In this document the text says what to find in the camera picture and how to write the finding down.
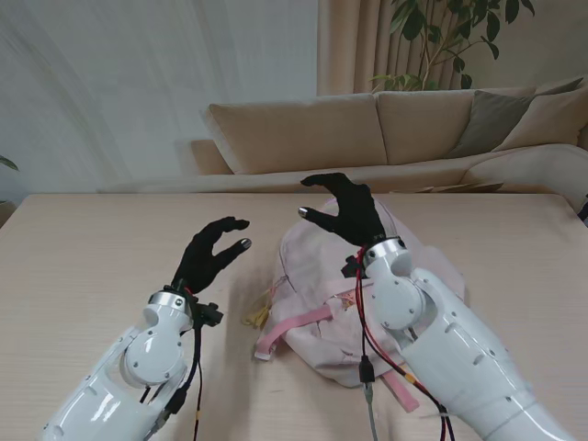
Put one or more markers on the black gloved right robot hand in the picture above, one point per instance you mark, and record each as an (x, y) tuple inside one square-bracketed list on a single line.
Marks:
[(356, 216)]

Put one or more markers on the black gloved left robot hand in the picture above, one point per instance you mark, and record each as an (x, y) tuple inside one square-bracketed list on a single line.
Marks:
[(202, 262)]

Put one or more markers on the yellow backpack charm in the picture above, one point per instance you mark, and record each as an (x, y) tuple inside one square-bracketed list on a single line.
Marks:
[(257, 314)]

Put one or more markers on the pale pink backpack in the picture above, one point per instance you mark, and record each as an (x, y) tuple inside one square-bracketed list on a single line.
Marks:
[(312, 294)]

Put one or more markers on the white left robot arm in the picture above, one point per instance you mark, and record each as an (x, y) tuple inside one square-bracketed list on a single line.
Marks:
[(128, 367)]

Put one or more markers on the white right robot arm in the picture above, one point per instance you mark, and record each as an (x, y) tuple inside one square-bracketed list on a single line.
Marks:
[(450, 344)]

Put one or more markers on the beige fabric sofa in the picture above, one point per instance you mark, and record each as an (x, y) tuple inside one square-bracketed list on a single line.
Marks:
[(298, 133)]

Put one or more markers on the grey sofa cushion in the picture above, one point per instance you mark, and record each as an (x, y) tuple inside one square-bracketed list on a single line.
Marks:
[(496, 119)]

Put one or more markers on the white backdrop cloth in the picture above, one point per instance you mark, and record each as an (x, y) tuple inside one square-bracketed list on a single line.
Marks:
[(138, 92)]

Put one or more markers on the tall green leafy houseplant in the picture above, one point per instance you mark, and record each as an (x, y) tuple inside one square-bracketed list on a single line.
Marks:
[(413, 23)]

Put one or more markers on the beige loose sofa cushion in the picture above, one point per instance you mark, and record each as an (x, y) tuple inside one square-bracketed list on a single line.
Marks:
[(551, 119)]

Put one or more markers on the green variegated leafy plant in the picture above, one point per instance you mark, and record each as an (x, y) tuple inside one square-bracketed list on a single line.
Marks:
[(7, 163)]

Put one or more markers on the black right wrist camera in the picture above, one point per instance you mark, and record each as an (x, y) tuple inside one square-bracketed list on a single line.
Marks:
[(351, 266)]

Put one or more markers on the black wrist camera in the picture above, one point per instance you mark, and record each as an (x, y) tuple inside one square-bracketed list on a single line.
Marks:
[(209, 314), (351, 266)]

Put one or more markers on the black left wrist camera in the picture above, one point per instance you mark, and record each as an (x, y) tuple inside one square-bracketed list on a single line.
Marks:
[(209, 314)]

